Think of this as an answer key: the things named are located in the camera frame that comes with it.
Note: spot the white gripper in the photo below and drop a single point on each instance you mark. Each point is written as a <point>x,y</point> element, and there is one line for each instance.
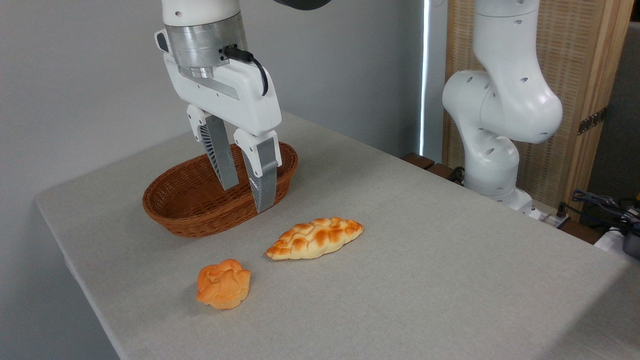
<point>240,100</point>

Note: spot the long braided bread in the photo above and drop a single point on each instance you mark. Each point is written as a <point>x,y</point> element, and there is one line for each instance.
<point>312,239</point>

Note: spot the brown wicker basket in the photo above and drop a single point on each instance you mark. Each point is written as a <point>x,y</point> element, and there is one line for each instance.
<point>200,216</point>

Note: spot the round orange bread bun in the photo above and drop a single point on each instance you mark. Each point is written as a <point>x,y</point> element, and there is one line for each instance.
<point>223,285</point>

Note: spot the wooden rattan folding screen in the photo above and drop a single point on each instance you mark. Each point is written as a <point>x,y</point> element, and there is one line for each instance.
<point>575,50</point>

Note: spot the metal screen hinge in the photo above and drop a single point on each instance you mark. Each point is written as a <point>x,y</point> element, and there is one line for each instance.
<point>592,121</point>

